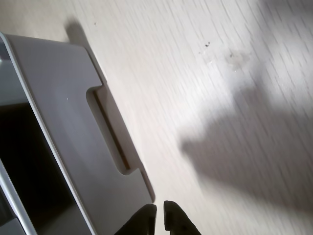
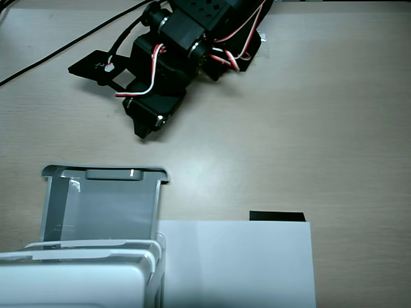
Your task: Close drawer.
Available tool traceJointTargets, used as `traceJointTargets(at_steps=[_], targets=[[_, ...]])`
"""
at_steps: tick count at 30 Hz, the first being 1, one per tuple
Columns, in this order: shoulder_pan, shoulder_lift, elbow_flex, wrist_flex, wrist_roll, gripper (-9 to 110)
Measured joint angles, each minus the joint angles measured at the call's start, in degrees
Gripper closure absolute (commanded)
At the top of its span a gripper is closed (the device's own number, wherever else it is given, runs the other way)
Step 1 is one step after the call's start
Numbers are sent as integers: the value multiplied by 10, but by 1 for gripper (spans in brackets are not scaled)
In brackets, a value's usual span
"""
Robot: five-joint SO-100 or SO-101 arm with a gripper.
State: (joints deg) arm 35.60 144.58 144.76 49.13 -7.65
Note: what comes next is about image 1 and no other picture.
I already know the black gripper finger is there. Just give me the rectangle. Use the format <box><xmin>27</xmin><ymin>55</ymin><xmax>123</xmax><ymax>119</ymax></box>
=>
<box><xmin>163</xmin><ymin>200</ymin><xmax>202</xmax><ymax>235</ymax></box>
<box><xmin>114</xmin><ymin>203</ymin><xmax>157</xmax><ymax>235</ymax></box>

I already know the white plastic drawer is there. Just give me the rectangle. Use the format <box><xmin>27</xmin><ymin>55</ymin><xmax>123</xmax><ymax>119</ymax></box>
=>
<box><xmin>0</xmin><ymin>32</ymin><xmax>157</xmax><ymax>235</ymax></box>

